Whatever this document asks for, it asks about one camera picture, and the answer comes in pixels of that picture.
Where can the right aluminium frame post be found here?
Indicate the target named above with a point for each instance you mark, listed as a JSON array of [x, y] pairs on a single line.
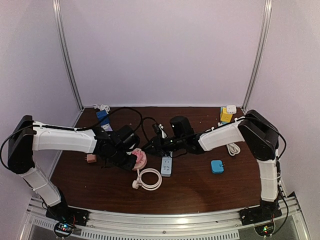
[[264, 31]]

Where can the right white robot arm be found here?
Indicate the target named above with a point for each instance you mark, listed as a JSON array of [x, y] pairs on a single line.
[[260, 136]]

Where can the pink square plug adapter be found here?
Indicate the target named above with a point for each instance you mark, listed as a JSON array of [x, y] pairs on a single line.
[[139, 154]]

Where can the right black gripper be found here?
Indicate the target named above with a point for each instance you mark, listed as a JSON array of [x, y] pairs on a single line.
[[158, 148]]

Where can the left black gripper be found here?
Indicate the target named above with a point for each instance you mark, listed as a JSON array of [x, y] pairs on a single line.
[[129, 165]]

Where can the purple power strip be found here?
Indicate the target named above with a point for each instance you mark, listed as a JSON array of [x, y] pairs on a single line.
[[105, 124]]

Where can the salmon pink plug charger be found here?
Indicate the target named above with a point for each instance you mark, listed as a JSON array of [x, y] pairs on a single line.
[[90, 158]]

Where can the aluminium frame post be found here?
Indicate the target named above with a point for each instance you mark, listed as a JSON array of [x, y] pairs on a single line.
[[65, 53], [264, 31]]

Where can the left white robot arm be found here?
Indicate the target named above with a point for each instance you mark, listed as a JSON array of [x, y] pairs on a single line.
[[30, 136]]

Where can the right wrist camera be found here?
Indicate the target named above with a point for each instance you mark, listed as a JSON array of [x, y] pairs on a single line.
[[158, 128]]

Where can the white square socket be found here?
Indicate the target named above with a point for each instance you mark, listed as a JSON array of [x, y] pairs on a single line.
[[231, 109]]

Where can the blue cube socket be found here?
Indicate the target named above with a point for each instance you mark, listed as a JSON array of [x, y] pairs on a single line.
[[103, 117]]

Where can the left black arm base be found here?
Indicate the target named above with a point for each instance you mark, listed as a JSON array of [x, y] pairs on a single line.
[[68, 219]]

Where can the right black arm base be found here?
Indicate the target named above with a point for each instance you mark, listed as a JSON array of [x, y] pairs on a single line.
[[262, 217]]

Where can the light blue power strip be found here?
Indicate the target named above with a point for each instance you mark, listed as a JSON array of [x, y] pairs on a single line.
[[166, 165]]

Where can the aluminium front rail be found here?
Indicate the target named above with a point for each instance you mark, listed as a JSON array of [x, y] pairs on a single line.
[[217, 225]]

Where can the left aluminium frame post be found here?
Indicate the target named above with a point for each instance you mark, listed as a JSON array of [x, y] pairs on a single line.
[[65, 53]]

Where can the blue square plug adapter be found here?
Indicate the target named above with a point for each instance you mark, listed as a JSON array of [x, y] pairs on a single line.
[[217, 167]]

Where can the yellow cube socket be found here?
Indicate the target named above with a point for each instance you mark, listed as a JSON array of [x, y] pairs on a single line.
[[225, 117]]

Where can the round pink power socket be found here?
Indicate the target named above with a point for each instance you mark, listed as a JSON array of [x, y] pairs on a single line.
[[140, 169]]

